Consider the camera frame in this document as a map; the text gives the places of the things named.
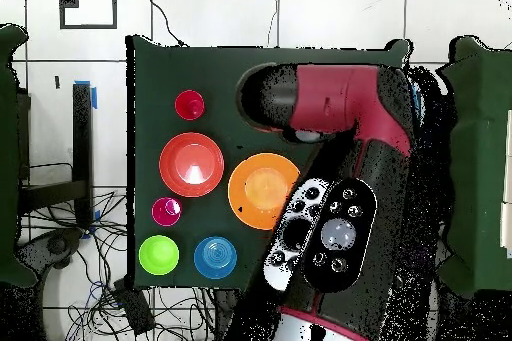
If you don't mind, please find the orange bowl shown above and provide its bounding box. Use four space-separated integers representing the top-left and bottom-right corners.
227 152 302 231

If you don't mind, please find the red-orange bowl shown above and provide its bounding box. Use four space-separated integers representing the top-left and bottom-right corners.
158 131 226 199

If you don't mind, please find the red cup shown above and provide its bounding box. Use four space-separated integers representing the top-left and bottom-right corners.
174 89 206 122

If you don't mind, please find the small blue bowl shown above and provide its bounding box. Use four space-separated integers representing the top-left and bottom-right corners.
193 235 238 280

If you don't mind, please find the crimson cup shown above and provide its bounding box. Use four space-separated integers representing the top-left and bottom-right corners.
150 196 183 228

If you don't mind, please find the dark green tablecloth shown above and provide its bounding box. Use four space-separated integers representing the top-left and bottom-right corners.
126 34 411 290

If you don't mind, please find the blue tape strip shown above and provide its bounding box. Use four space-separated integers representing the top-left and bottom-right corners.
73 79 98 110

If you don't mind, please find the black stand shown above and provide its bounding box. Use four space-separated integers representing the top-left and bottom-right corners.
422 94 455 214
17 83 94 230

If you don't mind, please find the black wheeled base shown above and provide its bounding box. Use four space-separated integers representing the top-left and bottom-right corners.
17 228 85 274

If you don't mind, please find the green cloth side table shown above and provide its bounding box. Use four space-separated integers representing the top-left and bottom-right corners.
437 35 512 298
0 23 37 288

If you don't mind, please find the white box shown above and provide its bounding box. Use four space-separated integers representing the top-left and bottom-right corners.
499 108 512 258

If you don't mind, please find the tangle of floor cables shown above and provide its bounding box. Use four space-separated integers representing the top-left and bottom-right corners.
19 162 217 341

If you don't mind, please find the black floor cable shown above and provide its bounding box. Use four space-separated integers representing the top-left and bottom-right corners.
143 0 188 48

